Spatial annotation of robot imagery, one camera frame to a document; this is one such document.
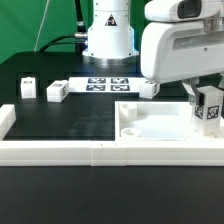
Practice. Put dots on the white U-shaped fence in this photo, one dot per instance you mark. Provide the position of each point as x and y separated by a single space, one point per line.
105 153

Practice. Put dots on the white marker sheet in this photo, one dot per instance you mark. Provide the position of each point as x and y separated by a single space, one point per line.
105 84

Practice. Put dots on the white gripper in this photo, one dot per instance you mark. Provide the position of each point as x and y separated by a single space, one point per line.
183 40

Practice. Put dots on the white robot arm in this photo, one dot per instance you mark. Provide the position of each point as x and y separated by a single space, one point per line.
110 38

